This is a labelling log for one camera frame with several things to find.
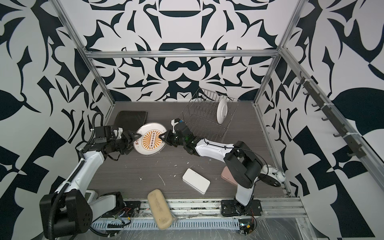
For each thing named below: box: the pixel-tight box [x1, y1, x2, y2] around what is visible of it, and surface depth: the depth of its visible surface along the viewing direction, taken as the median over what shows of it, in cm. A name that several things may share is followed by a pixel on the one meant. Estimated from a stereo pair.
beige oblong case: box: [147, 189, 174, 230], surface depth 73 cm
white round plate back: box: [133, 122, 167, 156], surface depth 83 cm
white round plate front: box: [216, 98, 228, 125], surface depth 101 cm
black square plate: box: [112, 111, 148, 133], surface depth 108 cm
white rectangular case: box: [182, 168, 211, 195], surface depth 81 cm
